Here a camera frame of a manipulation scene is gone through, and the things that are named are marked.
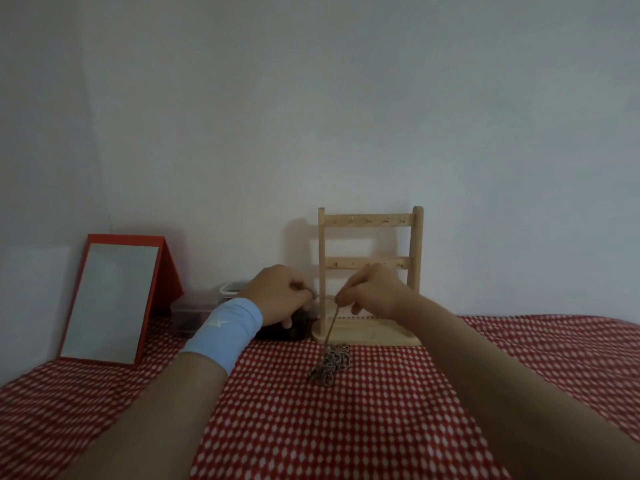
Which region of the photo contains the light blue wristband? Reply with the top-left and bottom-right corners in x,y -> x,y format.
180,298 -> 264,375

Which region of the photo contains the red framed standing mirror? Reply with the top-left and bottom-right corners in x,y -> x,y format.
56,234 -> 185,366

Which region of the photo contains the clear plastic storage box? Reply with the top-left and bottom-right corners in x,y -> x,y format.
170,280 -> 321,341

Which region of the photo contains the person's right forearm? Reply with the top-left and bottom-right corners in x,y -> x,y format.
400,293 -> 640,480

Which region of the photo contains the person's right hand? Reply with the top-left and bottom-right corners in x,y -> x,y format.
335,263 -> 420,328

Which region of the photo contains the wooden jewelry stand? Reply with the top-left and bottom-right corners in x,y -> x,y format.
311,206 -> 426,347

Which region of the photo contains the red white patterned tablecloth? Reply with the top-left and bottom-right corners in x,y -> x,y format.
0,315 -> 640,480

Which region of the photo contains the metal chain necklace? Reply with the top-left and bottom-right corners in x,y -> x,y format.
292,284 -> 353,388

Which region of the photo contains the person's left forearm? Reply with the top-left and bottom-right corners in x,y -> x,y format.
59,352 -> 228,480

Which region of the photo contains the person's left hand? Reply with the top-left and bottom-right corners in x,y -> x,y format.
236,265 -> 319,330

